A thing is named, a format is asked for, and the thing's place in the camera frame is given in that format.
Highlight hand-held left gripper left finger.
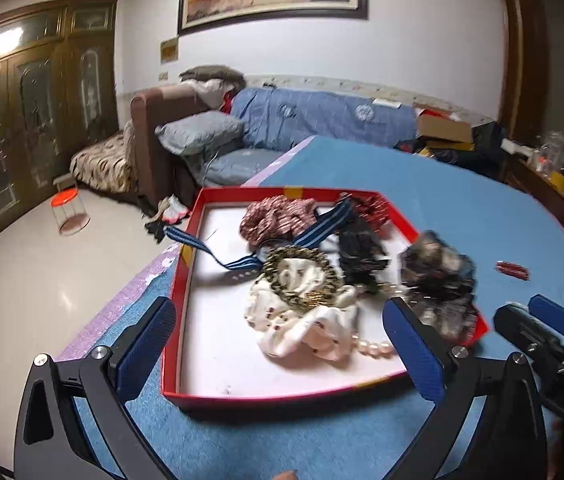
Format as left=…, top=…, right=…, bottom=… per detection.
left=14, top=296, right=178, bottom=480

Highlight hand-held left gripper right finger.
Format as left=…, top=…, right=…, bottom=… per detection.
left=382, top=296, right=549, bottom=480

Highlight pearl bead necklace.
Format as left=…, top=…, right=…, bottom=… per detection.
left=347, top=280, right=433, bottom=360

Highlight dark floral scrunchie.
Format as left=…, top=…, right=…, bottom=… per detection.
left=398, top=231, right=479, bottom=344

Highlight red cardboard box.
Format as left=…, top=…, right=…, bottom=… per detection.
left=160, top=185, right=491, bottom=409

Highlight black lace headband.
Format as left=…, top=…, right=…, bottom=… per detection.
left=337, top=227, right=393, bottom=295

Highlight gold green braided hair ring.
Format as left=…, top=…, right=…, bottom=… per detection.
left=261, top=245, right=359, bottom=312

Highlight white cherry print scrunchie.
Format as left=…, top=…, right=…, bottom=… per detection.
left=244, top=259, right=361, bottom=362

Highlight blue striped ribbon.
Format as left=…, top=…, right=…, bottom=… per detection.
left=164, top=198, right=356, bottom=274

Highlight red patterned scrunchie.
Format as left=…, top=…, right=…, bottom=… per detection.
left=239, top=195, right=321, bottom=249

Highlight red hair clip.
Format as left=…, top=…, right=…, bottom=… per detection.
left=494, top=259, right=531, bottom=281

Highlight blue table cover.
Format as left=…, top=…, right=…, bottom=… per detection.
left=54, top=134, right=564, bottom=480

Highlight shoes on floor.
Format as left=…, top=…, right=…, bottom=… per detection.
left=142, top=194, right=191, bottom=246

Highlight dark red scrunchie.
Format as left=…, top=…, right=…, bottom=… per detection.
left=351, top=193, right=391, bottom=234

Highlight clear bottle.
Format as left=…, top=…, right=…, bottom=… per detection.
left=536, top=130, right=564, bottom=176

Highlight black bag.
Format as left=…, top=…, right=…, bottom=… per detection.
left=471, top=122, right=508, bottom=181

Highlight brown patterned blanket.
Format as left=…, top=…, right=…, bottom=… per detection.
left=69, top=127, right=138, bottom=196

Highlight brown sofa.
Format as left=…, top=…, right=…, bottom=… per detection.
left=129, top=84, right=204, bottom=212

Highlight grey blue cushion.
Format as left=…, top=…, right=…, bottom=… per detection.
left=184, top=147, right=296, bottom=191

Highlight open cardboard box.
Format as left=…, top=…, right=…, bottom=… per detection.
left=414, top=107, right=474, bottom=152

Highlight grey pillow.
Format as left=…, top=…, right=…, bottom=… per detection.
left=154, top=111, right=246, bottom=157

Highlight wooden wardrobe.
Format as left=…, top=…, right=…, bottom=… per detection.
left=0, top=0, right=119, bottom=267

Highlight blue quilt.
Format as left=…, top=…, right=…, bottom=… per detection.
left=229, top=87, right=418, bottom=150

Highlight stack of folded clothes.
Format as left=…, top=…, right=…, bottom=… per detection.
left=179, top=64, right=247, bottom=111

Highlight orange top wire stool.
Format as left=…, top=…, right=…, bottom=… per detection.
left=50, top=190, right=92, bottom=236

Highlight wooden door frame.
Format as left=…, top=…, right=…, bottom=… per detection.
left=496, top=0, right=549, bottom=147

